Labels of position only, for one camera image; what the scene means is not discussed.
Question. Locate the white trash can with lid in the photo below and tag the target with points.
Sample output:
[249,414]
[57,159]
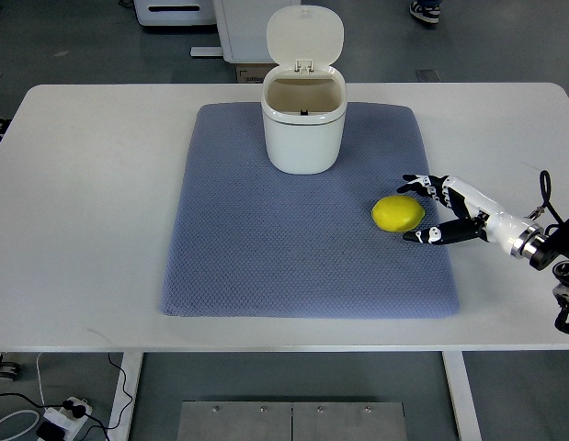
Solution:
[304,98]

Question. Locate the blue textured mat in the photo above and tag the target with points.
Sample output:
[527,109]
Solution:
[250,240]

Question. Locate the grey metal floor plate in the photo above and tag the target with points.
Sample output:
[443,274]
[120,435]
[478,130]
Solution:
[291,420]

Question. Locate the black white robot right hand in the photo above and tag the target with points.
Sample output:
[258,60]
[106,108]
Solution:
[477,216]

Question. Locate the grey floor socket plate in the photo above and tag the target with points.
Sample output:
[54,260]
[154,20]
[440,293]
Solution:
[427,76]

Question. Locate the left white table leg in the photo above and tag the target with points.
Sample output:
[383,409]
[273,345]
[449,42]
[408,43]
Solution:
[124,402]

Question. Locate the yellow lemon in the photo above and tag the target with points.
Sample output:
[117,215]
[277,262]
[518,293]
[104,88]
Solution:
[397,213]

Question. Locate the cardboard box behind table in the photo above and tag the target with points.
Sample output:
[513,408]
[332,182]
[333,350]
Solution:
[252,73]

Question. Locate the black silver robot right arm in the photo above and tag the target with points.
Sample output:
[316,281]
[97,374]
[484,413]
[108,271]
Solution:
[545,247]

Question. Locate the white table leg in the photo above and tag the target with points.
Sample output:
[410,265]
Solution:
[124,402]
[461,396]

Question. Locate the right white table leg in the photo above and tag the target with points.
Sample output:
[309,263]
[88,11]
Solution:
[461,396]

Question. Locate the white machine with black slot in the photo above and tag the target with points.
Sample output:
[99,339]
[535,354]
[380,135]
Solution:
[174,13]

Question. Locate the black white sneaker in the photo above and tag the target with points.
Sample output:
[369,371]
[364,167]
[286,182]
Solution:
[426,11]

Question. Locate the white cabinet in background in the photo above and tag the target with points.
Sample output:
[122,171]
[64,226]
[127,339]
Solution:
[242,29]

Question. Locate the white power strip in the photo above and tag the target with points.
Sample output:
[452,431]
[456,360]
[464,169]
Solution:
[66,422]

